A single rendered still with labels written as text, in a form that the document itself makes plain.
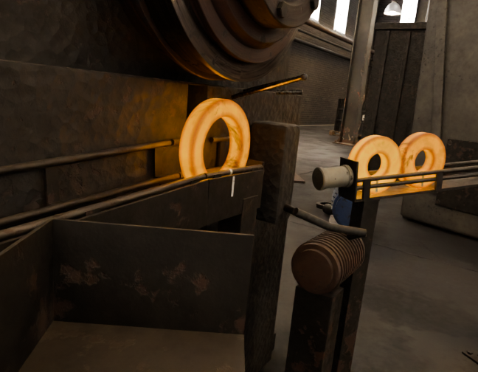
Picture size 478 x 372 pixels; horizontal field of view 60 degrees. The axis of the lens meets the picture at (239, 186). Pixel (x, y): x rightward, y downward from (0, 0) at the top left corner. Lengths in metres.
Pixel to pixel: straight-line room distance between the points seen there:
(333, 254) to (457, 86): 2.54
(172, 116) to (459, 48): 2.84
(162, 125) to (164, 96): 0.05
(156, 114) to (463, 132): 2.81
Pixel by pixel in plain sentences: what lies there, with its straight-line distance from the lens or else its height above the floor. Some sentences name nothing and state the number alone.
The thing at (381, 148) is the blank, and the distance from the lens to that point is 1.16.
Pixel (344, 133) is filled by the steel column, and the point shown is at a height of 0.23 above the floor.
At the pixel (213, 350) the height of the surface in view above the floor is 0.61.
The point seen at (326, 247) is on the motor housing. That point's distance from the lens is 1.00.
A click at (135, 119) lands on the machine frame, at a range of 0.73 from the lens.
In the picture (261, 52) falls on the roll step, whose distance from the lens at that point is 0.81.
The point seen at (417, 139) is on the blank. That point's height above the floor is 0.78.
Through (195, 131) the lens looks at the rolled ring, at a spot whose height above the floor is 0.79.
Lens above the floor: 0.86
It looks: 12 degrees down
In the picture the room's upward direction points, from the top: 5 degrees clockwise
